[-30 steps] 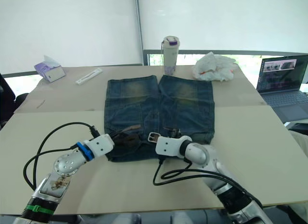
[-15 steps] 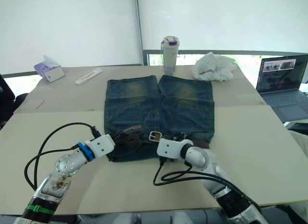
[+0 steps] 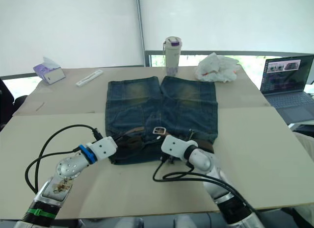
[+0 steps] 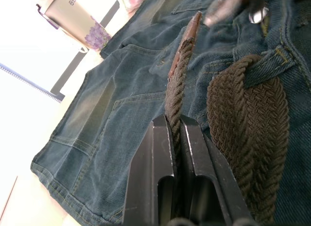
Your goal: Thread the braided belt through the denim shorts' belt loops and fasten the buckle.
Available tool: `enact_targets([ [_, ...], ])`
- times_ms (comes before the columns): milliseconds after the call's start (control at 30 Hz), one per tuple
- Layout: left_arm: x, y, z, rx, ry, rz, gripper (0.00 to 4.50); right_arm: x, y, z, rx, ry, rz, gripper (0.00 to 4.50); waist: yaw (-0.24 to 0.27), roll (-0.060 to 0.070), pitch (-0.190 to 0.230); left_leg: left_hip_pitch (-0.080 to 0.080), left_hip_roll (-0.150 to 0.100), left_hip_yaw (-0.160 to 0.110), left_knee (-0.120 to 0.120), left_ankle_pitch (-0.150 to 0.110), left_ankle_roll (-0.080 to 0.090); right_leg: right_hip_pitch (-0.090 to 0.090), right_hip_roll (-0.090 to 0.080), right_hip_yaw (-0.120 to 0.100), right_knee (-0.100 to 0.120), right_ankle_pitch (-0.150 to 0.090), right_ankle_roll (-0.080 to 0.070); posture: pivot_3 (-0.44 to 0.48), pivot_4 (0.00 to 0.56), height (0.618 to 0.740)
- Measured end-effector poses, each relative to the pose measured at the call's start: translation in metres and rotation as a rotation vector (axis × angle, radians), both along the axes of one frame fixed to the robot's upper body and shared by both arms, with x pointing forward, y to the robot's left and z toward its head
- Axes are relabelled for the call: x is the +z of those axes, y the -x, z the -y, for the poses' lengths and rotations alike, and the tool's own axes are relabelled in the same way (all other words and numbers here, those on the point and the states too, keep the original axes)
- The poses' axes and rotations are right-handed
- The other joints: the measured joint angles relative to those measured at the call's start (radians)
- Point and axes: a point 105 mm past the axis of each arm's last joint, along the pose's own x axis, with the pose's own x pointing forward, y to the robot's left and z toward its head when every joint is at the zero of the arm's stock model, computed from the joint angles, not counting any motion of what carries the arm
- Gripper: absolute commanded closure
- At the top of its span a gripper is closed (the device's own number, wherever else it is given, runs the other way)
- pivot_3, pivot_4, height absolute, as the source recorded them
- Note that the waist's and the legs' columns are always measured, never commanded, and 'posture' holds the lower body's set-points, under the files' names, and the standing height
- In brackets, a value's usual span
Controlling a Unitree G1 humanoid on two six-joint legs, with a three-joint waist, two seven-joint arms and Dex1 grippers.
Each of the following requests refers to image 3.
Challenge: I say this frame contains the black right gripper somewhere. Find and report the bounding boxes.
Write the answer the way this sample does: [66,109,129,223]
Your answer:
[159,153,176,165]

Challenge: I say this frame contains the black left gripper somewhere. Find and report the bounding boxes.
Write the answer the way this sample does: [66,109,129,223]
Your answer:
[114,136,145,151]

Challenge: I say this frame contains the brown braided belt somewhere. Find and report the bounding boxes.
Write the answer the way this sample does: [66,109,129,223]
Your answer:
[115,126,214,153]

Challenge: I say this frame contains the blue denim shorts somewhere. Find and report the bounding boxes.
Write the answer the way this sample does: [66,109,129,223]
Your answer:
[105,76,219,165]

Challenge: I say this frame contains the beige cardboard sheet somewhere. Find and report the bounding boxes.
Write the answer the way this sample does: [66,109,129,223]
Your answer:
[13,65,272,117]
[0,106,314,220]

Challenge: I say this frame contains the white plastic strip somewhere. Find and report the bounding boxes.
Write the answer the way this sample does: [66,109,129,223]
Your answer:
[75,69,104,87]

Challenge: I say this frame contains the white tumbler purple lid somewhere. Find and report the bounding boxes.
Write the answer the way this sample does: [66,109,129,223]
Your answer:
[161,36,183,76]

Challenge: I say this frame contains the crumpled white plastic bag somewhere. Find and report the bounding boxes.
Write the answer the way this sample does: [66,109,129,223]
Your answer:
[195,52,241,83]

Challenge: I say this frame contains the purple tissue box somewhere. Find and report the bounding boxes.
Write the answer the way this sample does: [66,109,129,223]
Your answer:
[32,56,67,85]

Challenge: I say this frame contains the ribbed metal pole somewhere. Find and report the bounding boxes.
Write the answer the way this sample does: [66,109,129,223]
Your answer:
[134,0,146,67]

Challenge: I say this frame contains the black chair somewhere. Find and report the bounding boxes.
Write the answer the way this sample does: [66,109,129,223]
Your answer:
[0,77,28,131]

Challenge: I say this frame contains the grey open laptop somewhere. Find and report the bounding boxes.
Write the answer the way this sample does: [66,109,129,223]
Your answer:
[260,54,314,127]

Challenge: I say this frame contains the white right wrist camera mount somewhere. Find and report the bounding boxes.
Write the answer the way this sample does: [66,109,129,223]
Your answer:
[160,134,199,162]

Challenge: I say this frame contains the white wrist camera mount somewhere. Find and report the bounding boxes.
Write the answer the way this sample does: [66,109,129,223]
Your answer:
[160,134,199,162]
[85,136,118,161]

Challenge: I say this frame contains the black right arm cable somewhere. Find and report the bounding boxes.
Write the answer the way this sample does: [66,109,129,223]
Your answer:
[152,157,261,220]

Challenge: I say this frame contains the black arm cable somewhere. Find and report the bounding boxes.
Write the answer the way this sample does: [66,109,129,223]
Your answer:
[152,157,261,220]
[25,125,104,195]

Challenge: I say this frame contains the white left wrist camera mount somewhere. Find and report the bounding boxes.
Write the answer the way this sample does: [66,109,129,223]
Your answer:
[85,136,118,161]

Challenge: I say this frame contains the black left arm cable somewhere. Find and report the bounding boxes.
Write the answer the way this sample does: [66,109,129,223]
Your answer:
[25,125,104,195]

